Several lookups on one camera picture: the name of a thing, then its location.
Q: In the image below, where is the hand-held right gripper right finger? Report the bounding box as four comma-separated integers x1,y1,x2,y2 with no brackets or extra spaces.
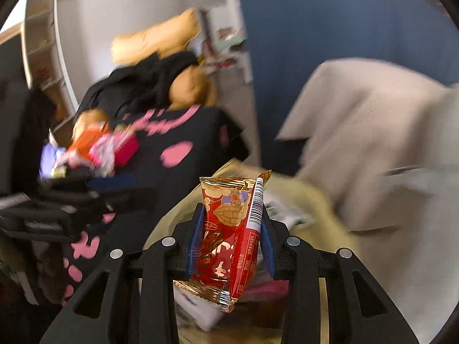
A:
260,206,420,344

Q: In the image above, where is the purple bag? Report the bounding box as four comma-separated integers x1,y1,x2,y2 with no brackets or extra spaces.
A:
39,143,67,180

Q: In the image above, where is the white display shelf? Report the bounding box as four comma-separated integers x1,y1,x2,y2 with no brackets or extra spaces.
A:
20,0,77,115

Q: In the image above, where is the beige blanket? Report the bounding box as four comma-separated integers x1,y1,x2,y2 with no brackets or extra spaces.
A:
276,57,459,344

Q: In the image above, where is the blue partition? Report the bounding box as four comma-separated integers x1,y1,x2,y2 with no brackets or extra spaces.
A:
233,0,456,174

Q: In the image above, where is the black jacket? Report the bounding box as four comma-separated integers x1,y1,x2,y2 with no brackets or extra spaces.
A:
77,51,199,115

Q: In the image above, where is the grey neck pillow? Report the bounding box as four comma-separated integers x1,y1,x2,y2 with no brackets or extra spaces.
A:
384,161,459,330

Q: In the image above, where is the orange snack bag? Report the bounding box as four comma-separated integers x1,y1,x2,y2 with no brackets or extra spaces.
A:
68,122,112,162

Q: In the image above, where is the pink box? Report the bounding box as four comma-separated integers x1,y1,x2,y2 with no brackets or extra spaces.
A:
88,132,140,169

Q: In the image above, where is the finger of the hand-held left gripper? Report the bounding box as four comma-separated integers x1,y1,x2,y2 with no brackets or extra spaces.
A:
46,186,158,223
86,178,144,189

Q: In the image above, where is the red snack packet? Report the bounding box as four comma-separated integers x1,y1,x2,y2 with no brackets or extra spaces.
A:
174,169,273,313

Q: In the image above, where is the yellow armchair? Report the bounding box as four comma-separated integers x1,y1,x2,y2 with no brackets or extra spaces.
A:
72,7,217,144

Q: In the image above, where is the black cloth with pink print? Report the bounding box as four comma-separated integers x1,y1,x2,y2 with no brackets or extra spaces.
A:
46,104,250,305

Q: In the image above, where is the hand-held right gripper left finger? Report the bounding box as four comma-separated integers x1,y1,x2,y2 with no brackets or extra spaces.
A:
39,202,209,344

